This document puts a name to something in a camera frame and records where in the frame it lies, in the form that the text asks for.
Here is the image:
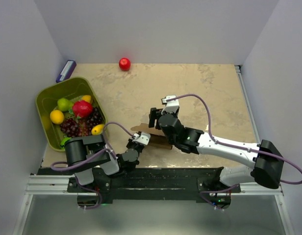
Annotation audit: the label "purple white small box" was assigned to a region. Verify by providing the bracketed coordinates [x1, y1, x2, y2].
[55, 60, 76, 83]

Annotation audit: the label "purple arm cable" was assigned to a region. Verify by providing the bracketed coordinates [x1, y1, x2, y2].
[50, 122, 138, 211]
[165, 94, 302, 211]

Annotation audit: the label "yellow mango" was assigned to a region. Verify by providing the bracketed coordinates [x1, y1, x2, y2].
[91, 124, 104, 135]

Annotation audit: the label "olive green plastic bin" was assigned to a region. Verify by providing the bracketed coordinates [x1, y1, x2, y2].
[36, 77, 107, 152]

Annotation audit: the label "yellow lemon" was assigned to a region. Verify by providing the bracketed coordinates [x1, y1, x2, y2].
[50, 110, 65, 125]

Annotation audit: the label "small orange fruit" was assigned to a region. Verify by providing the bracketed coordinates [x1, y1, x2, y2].
[81, 95, 93, 104]

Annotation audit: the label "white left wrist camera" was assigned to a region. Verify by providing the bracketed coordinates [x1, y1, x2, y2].
[133, 132, 151, 146]

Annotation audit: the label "red dragon fruit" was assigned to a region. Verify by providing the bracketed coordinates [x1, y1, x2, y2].
[72, 100, 93, 118]

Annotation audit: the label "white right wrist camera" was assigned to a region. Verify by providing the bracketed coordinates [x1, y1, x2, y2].
[161, 95, 179, 114]

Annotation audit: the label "red apple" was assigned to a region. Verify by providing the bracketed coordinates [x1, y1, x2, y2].
[119, 57, 131, 71]

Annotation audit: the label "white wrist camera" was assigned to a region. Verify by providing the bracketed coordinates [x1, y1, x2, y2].
[133, 132, 151, 146]
[161, 95, 179, 114]

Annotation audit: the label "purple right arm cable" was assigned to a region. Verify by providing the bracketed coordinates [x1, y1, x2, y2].
[165, 94, 302, 211]

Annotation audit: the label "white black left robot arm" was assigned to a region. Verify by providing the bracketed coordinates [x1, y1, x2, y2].
[64, 132, 151, 192]

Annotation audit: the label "brown cardboard paper box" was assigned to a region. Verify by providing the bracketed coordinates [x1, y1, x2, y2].
[131, 123, 173, 150]

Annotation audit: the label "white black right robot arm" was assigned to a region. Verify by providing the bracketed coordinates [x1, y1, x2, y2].
[149, 108, 283, 192]

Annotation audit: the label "dark purple grapes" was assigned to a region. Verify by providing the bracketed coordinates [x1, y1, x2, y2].
[60, 107, 103, 138]

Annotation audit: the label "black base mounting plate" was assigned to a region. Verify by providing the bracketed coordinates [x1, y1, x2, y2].
[38, 165, 241, 209]

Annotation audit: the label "green pear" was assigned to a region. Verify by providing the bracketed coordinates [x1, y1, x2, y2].
[57, 98, 74, 112]

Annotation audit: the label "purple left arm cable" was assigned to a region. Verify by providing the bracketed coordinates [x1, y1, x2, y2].
[50, 122, 138, 211]

